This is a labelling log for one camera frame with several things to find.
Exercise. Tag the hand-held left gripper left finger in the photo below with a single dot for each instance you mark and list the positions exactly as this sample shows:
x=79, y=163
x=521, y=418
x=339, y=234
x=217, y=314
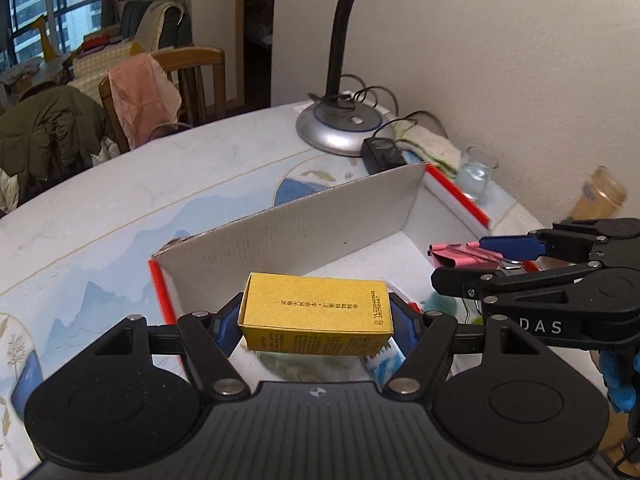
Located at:
x=227, y=329

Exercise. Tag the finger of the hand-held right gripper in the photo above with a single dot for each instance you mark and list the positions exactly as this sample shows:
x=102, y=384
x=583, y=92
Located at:
x=460, y=281
x=515, y=246

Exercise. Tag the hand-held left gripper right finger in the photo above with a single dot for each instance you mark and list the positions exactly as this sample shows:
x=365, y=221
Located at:
x=404, y=326

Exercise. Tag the pink binder clip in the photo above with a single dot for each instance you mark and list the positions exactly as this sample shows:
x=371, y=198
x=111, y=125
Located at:
x=450, y=255

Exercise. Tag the white blue toothpaste tube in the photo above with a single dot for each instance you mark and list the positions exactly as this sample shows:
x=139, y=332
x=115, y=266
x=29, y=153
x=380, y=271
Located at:
x=387, y=364

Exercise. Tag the small yellow box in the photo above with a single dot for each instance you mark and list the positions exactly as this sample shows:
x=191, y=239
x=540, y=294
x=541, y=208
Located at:
x=315, y=311

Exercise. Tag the red cardboard shoebox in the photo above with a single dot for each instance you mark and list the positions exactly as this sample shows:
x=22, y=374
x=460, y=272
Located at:
x=325, y=230

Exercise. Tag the person's right hand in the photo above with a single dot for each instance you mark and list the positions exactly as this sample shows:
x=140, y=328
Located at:
x=622, y=381

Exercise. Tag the small drinking glass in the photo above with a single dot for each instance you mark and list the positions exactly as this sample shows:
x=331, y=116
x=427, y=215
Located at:
x=477, y=178

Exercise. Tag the white green towel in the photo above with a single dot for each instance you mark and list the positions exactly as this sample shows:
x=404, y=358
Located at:
x=430, y=148

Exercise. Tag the black power adapter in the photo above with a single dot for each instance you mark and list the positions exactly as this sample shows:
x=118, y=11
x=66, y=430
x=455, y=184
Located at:
x=382, y=153

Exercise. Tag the silver desk lamp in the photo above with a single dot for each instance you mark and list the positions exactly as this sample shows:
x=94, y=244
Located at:
x=330, y=136

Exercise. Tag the pink cloth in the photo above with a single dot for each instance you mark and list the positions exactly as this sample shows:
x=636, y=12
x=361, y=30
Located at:
x=140, y=96

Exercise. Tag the olive green jacket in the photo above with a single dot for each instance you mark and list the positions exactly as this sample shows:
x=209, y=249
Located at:
x=45, y=131

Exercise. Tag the wooden dining chair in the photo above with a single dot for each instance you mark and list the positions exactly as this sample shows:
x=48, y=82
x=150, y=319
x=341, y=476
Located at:
x=200, y=60

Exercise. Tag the dark green sofa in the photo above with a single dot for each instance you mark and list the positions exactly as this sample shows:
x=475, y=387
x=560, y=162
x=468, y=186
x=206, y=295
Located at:
x=172, y=30

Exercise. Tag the beige throw blanket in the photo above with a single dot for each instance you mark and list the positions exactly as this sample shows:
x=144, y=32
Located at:
x=157, y=25

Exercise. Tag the red cushion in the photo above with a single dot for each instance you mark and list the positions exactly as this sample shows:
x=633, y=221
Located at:
x=102, y=42

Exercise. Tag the cluttered low table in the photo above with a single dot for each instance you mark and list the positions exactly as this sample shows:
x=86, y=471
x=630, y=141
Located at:
x=20, y=77

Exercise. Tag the yellow giraffe toy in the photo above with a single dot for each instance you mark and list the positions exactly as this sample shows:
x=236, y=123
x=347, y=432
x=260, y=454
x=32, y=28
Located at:
x=44, y=37

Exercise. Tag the large window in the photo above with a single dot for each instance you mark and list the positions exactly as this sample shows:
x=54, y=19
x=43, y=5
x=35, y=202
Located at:
x=30, y=5

